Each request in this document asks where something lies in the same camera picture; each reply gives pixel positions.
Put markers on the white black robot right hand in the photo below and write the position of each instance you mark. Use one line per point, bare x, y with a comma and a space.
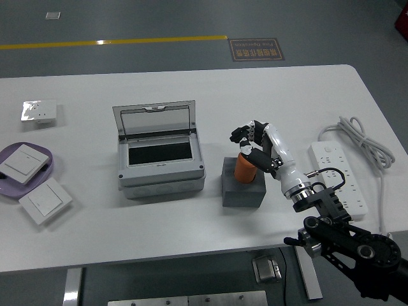
280, 150

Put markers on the orange cylinder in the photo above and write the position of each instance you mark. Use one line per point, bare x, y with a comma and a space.
243, 172

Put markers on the grey junction box clear lid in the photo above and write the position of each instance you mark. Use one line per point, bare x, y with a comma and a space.
159, 178

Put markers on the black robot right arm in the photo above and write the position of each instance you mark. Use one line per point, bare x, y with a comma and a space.
350, 242

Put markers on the grey cube with round hole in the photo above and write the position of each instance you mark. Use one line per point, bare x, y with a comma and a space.
242, 196

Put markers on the metal floor outlet box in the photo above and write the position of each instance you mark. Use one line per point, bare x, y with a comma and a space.
266, 269

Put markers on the white power strip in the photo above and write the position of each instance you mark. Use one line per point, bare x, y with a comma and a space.
331, 156

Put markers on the brown floor sign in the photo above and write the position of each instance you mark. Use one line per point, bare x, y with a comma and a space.
256, 50

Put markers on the grey table leg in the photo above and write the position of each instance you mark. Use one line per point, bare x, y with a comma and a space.
309, 274
72, 287

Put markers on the red object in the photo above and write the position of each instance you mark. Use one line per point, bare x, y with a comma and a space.
402, 22

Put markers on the grey metal plate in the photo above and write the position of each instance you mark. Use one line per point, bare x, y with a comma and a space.
146, 301

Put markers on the small metal floor plate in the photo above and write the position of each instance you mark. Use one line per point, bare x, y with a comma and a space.
53, 15

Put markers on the purple tray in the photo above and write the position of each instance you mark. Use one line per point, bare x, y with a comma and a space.
8, 191

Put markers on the white wall switch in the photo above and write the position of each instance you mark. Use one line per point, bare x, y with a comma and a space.
44, 201
22, 162

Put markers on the white wall socket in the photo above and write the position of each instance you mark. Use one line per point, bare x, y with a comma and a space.
41, 110

